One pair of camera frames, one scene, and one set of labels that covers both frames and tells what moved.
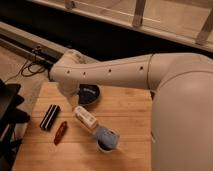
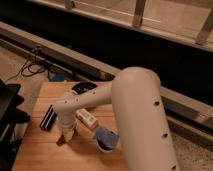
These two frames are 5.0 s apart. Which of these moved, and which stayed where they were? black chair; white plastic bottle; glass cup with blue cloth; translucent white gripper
Moved: translucent white gripper
Stayed: black chair; white plastic bottle; glass cup with blue cloth
